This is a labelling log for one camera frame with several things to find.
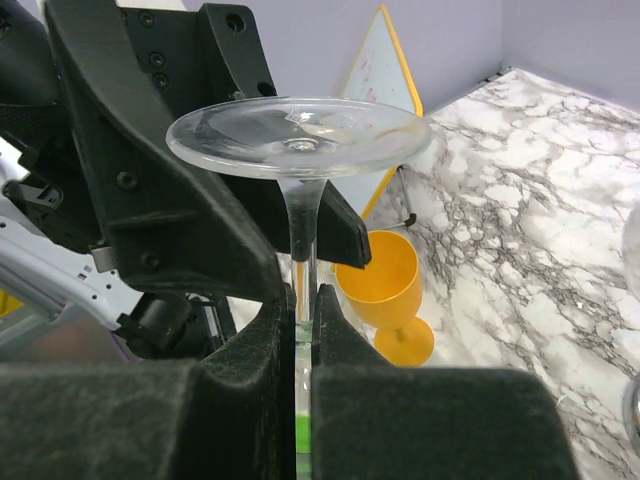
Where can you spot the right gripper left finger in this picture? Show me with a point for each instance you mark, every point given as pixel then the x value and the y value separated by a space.
pixel 229 416

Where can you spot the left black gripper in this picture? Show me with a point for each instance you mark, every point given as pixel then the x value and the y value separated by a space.
pixel 127 73

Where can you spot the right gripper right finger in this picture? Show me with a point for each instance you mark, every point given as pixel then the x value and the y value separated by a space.
pixel 372 420

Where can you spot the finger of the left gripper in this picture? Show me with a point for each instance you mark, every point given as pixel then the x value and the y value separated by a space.
pixel 345 230

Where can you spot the clear wine glass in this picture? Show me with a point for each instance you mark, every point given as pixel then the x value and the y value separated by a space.
pixel 211 138

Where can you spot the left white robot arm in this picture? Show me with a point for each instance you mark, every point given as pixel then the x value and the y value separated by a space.
pixel 54 199

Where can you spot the yellow plastic wine glass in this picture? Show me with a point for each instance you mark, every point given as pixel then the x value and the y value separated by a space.
pixel 387 295

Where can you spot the green plastic wine glass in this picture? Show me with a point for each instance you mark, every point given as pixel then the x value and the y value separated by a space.
pixel 303 367

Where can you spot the chrome wine glass rack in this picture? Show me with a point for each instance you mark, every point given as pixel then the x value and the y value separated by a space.
pixel 631 412

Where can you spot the clear glass hanging on rack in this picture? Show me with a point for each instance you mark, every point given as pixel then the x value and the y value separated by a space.
pixel 630 251

